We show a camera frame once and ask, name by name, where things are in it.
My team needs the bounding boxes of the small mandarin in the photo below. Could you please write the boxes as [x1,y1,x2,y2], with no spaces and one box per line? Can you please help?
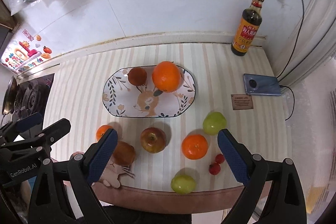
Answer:
[96,124,113,141]

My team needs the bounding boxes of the dark bruised red apple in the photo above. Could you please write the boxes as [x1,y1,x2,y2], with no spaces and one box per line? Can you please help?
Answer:
[112,141,136,166]

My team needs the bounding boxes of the cherry tomato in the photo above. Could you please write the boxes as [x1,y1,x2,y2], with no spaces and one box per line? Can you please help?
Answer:
[209,162,221,176]
[215,153,225,164]

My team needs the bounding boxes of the red-green apple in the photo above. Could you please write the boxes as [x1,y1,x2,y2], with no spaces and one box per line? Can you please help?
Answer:
[140,127,166,153]

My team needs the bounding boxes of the green apple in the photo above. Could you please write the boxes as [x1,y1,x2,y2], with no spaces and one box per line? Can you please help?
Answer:
[170,174,197,194]
[203,111,227,135]

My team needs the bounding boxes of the small brown-red fruit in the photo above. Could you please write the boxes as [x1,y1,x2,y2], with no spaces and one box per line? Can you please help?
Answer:
[127,67,147,86]

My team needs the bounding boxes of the large orange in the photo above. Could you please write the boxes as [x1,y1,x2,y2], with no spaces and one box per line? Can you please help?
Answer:
[151,61,181,93]

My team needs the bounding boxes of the black frying pan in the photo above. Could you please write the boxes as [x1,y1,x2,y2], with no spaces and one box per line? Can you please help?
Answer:
[2,76,18,116]

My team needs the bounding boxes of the black gas stove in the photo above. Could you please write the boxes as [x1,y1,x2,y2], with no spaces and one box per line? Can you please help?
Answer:
[12,74,54,121]

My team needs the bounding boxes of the oval floral ceramic plate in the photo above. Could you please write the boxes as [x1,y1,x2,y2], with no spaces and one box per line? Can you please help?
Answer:
[102,65,197,118]

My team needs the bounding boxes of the black range hood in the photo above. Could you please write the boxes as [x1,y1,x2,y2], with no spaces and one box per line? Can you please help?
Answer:
[0,0,17,55]

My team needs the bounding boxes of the striped cat-print table mat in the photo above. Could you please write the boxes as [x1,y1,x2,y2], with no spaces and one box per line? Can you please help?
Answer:
[43,43,291,213]

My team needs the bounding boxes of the brown small card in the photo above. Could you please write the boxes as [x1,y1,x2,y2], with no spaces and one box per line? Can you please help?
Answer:
[231,94,253,110]

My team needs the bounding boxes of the blue smartphone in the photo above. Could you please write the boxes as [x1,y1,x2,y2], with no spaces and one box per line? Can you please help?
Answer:
[243,73,281,96]

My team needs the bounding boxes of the frosted sliding glass door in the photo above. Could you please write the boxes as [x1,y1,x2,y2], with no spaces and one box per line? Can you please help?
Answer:
[266,0,335,223]

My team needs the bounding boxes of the soy sauce bottle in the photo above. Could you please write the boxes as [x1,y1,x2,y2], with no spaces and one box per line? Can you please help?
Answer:
[231,0,264,56]

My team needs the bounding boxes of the colourful wall sticker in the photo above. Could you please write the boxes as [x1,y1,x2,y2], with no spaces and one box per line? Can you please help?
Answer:
[1,27,53,75]

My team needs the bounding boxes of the black charging cable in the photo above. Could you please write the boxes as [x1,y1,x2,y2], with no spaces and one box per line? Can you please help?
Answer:
[277,0,305,121]

